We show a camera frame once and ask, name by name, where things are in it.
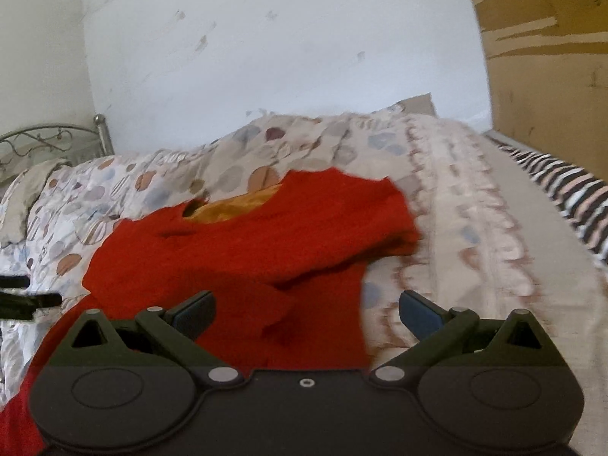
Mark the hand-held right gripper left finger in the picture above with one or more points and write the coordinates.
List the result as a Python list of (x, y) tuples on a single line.
[(198, 314)]

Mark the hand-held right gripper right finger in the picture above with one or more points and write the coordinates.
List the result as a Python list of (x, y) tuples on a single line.
[(418, 314)]

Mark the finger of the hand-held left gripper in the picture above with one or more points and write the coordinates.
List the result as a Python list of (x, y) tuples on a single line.
[(28, 305), (13, 280)]

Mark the red shirt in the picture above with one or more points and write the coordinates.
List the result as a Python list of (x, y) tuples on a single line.
[(237, 256)]

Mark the grey pillow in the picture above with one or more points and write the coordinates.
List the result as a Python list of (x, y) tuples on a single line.
[(28, 190)]

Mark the metal bed headboard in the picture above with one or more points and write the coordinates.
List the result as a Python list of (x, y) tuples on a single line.
[(57, 140)]

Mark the circle patterned duvet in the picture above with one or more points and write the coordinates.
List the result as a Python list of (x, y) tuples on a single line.
[(156, 171)]

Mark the beige bed sheet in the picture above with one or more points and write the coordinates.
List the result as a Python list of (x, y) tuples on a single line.
[(546, 232)]

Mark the black white striped cloth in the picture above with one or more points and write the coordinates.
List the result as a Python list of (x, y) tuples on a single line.
[(570, 190)]

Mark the wooden wardrobe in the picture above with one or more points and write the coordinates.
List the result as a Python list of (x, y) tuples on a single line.
[(551, 57)]

